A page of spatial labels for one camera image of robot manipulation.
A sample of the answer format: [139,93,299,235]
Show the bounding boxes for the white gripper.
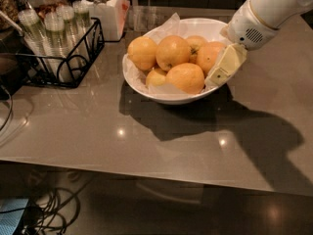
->
[204,0,279,87]

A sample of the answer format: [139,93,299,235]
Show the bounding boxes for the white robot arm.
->
[204,0,313,87]

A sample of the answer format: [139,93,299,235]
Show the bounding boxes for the white ceramic bowl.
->
[122,17,246,105]

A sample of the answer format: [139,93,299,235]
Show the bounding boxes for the white paper bowl liner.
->
[121,12,229,96]

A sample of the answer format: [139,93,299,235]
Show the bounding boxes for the small orange at bottom left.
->
[146,68,166,87]

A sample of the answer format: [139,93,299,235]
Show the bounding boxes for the white lidded canister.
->
[82,0,130,42]

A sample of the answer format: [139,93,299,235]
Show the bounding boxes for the clear plastic cup stack right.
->
[72,1,91,61]

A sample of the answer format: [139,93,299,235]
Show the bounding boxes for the clear plastic cup stack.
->
[72,1,91,61]
[56,5,78,50]
[44,12,71,82]
[18,9,51,72]

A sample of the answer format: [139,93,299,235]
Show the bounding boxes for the clear plastic cup stack back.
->
[56,5,78,50]

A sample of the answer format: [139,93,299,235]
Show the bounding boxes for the clear plastic cup stack middle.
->
[44,12,71,82]

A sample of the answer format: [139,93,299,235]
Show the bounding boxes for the clear plastic cup stack left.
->
[18,9,51,72]

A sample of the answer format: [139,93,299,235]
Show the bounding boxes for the blue box on floor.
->
[0,198,29,235]

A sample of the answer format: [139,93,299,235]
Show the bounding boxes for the black wire basket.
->
[16,18,105,88]

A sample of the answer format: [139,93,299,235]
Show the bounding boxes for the black cable on left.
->
[0,83,14,132]

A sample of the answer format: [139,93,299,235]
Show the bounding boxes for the tangled black cables on floor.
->
[19,169,96,235]

